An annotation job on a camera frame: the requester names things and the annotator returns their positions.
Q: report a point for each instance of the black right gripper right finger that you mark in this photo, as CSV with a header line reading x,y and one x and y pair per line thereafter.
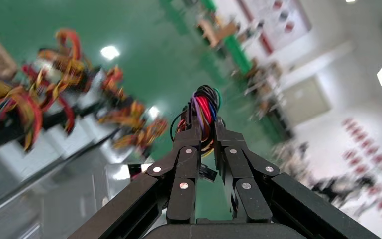
x,y
240,165

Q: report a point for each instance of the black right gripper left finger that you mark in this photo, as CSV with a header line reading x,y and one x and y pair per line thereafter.
x,y
186,165

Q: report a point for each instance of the clear acrylic compartment tray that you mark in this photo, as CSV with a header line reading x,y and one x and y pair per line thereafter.
x,y
62,204

